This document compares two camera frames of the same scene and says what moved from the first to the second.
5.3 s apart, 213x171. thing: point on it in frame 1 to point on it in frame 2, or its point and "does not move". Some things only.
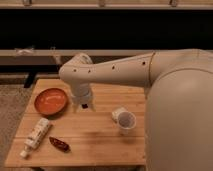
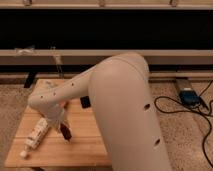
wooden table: [53, 133] does not move
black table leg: [30, 79] does not move
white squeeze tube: [35, 137] does not move
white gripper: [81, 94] to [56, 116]
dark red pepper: [58, 143] to [66, 131]
